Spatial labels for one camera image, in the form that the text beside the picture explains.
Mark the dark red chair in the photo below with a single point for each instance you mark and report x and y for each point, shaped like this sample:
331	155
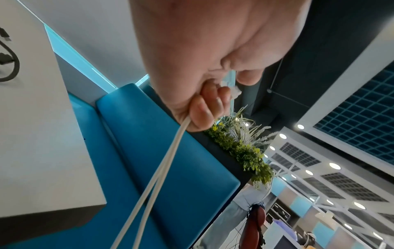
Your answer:
254	226

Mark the person's left hand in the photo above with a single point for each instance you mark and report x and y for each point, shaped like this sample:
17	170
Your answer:
215	31

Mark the cyan wall light strips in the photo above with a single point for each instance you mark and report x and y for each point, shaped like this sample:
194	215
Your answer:
81	64

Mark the green artificial plant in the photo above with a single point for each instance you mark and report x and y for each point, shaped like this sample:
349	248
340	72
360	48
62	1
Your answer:
246	155

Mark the blue sofa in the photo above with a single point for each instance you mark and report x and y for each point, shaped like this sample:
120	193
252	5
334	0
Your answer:
184	170

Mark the group of round ceiling downlights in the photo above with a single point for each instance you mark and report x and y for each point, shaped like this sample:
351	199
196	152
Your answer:
335	166

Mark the white table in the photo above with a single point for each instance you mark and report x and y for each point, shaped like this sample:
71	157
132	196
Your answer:
37	121

